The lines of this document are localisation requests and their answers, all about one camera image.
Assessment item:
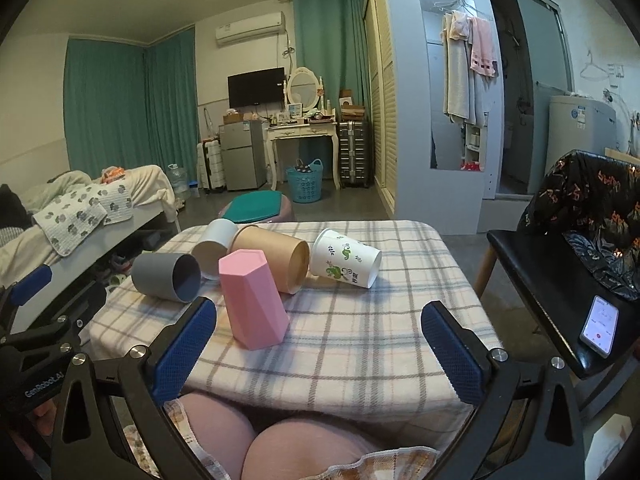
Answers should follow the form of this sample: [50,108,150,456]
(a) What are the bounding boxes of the oval vanity mirror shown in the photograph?
[285,67,321,112]

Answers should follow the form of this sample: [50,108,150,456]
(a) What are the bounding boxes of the white washing machine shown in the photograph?
[546,96,617,170]

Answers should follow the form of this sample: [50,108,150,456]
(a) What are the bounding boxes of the teal curtain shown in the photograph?
[63,28,200,180]

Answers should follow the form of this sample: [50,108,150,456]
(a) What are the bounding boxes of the white air conditioner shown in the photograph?
[215,11,285,47]

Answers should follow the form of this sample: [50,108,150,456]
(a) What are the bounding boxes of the brown paper cup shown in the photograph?
[229,224,310,295]

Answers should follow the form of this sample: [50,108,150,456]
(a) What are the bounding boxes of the bed with beige blanket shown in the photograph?
[1,165,177,286]

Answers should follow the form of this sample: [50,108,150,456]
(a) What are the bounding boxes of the pink round stool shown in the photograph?
[218,193,295,223]

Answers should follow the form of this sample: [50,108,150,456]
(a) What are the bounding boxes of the small silver fridge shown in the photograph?
[219,120,267,191]

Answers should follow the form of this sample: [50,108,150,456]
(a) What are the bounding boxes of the plaid table cloth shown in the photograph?
[86,219,504,436]

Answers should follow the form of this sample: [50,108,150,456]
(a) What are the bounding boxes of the louvered wardrobe door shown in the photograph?
[364,0,398,216]

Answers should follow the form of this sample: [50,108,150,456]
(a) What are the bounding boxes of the patterned white towel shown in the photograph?
[34,181,134,258]

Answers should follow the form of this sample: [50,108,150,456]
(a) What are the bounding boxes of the pink faceted cup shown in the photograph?
[218,249,290,350]

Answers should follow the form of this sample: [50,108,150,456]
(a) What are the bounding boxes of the pink hanging towel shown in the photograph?
[469,16,498,78]

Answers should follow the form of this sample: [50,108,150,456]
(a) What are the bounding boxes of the black television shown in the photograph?
[228,67,285,108]

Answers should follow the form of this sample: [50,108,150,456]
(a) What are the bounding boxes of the smartphone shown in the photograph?
[579,296,618,358]

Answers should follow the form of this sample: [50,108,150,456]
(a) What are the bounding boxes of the white suitcase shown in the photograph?
[196,139,227,192]

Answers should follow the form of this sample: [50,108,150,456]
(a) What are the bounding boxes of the grey plastic cup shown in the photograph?
[131,252,201,304]

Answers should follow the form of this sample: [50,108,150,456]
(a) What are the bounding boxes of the white floral paper cup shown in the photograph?
[309,229,382,289]

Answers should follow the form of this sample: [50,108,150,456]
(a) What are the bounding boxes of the teal cushion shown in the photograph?
[221,191,282,223]

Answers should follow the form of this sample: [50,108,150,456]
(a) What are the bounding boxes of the black suitcase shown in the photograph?
[337,120,373,188]

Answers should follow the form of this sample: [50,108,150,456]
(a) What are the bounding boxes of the blue laundry basket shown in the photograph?
[286,158,323,204]

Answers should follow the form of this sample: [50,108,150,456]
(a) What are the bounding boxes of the white hanging towel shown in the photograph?
[440,11,477,126]

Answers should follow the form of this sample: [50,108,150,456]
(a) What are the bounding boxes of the person's legs pink trousers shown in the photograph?
[124,391,442,480]

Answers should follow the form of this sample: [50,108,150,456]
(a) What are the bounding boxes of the black floral garment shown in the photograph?
[518,150,639,301]

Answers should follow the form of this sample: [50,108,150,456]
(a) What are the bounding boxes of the water bottle jug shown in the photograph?
[167,162,190,200]

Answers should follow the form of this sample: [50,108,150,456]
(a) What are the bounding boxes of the white dressing table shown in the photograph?
[266,120,343,192]

